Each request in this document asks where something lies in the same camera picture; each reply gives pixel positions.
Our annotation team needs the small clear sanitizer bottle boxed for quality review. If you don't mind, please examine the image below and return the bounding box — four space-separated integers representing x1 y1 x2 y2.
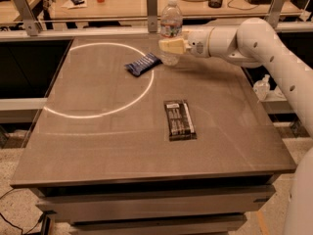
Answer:
253 74 270 101

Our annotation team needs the clear plastic water bottle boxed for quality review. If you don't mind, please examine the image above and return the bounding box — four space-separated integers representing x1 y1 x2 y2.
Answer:
159 0 183 66

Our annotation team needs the grey drawer cabinet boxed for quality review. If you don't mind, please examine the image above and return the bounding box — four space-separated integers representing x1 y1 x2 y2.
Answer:
37 174 275 235

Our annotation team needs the grey metal bracket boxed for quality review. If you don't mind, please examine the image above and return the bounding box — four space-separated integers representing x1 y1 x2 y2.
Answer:
146 0 157 33
13 0 42 36
265 0 286 28

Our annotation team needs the wooden background desk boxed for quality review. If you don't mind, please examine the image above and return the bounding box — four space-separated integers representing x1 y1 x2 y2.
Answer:
42 0 301 22

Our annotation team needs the grey metal bracket left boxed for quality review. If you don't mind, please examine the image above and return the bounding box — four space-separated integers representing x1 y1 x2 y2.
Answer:
13 0 42 36

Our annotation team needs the blue rxbar blueberry wrapper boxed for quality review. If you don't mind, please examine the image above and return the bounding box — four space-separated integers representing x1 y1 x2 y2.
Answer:
125 53 161 77

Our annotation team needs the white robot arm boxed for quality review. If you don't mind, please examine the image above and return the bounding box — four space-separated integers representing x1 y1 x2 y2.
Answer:
158 18 313 235

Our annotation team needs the black floor cable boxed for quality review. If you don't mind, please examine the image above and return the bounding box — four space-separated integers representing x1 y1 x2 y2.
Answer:
0 188 45 235

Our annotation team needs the black mesh cup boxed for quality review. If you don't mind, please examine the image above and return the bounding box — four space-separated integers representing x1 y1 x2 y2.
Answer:
208 0 223 8

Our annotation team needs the grey metal bracket middle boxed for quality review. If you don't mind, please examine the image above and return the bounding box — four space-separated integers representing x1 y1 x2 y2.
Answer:
146 0 157 33

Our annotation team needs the grey metal bracket right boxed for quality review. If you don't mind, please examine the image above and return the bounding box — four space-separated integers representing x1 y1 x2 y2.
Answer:
265 0 286 28

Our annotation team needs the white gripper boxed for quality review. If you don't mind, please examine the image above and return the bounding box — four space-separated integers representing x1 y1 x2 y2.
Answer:
158 29 211 58

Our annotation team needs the black snack bar wrapper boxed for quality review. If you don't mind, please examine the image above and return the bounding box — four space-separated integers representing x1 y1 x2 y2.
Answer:
163 100 197 141

